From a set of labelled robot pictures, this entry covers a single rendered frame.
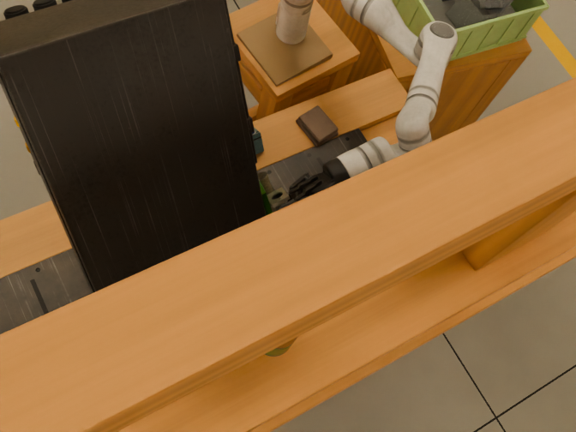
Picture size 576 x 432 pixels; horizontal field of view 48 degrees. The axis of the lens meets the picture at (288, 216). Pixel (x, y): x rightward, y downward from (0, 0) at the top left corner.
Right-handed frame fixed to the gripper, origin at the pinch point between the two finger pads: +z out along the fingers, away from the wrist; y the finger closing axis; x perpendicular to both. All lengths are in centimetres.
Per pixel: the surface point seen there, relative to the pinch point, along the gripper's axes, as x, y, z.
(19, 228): -12, -34, 57
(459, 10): 4, -72, -85
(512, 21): 12, -63, -96
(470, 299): 5.3, 47.4, -14.2
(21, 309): 1, -19, 63
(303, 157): 9.4, -39.9, -13.7
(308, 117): 2.0, -45.1, -20.4
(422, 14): -2, -67, -70
